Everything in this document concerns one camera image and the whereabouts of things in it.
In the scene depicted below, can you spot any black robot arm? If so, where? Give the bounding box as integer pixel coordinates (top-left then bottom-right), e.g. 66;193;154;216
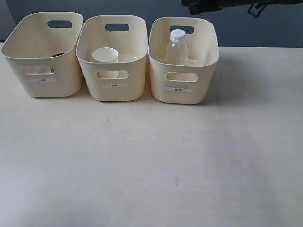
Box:
181;0;273;18

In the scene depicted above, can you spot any white paper cup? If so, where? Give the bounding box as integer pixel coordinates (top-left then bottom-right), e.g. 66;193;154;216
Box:
92;47;118;79

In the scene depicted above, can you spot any left cream plastic bin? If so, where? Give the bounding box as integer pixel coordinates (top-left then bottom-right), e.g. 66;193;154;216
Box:
1;12;84;97

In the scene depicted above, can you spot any middle cream plastic bin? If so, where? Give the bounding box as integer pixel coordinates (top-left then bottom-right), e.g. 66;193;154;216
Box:
76;15;148;102

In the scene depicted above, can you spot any brown wooden cup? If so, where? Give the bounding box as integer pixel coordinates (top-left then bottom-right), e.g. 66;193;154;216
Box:
51;52;65;57

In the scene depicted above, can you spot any clear plastic bottle white cap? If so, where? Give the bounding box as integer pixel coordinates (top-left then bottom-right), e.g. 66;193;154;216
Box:
165;29;188;65

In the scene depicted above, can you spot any cream plastic bin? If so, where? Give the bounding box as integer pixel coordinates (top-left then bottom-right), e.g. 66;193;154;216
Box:
76;15;148;102
148;17;219;105
1;12;84;97

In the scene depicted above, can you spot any right cream plastic bin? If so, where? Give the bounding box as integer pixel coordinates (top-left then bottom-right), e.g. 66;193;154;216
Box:
148;17;219;105

